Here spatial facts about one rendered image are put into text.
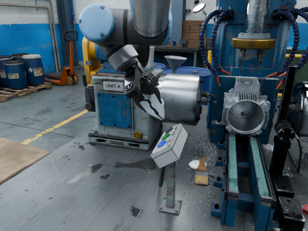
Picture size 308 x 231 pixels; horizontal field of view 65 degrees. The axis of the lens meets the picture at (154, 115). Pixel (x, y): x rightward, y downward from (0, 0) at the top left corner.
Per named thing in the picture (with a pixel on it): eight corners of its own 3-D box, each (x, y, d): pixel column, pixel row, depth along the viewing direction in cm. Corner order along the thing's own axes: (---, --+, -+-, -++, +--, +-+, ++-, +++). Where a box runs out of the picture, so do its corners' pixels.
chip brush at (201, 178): (196, 158, 115) (196, 156, 114) (207, 159, 114) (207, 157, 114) (195, 184, 96) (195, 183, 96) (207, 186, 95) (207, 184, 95)
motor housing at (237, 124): (222, 118, 129) (225, 84, 122) (260, 122, 124) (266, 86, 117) (220, 134, 111) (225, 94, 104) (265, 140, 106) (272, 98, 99)
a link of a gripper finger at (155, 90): (166, 100, 78) (151, 77, 77) (164, 101, 77) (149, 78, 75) (154, 107, 80) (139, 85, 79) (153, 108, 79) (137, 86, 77)
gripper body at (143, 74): (161, 85, 83) (141, 55, 81) (154, 92, 75) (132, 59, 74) (144, 96, 86) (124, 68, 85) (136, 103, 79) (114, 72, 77)
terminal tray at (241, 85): (233, 91, 122) (235, 77, 120) (255, 93, 120) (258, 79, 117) (233, 98, 112) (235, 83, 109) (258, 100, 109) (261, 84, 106)
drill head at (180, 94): (144, 110, 143) (144, 68, 134) (207, 116, 134) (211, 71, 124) (129, 126, 121) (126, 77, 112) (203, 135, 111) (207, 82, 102)
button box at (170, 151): (171, 142, 86) (163, 130, 85) (188, 134, 83) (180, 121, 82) (159, 169, 70) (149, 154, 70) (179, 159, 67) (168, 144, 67)
